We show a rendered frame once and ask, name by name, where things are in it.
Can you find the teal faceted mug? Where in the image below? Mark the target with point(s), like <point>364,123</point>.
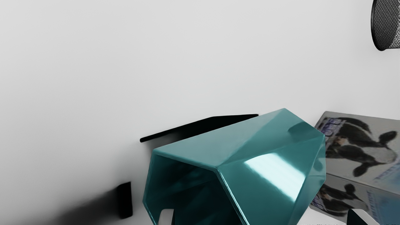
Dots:
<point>250,162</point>

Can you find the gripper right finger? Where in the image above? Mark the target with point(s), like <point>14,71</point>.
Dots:
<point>359,218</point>

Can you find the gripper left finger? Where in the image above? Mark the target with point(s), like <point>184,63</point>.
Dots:
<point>166,217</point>

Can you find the black mesh pen holder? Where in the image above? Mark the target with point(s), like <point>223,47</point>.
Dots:
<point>387,23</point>

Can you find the carton with cow print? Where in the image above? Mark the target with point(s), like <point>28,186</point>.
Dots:
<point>359,150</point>

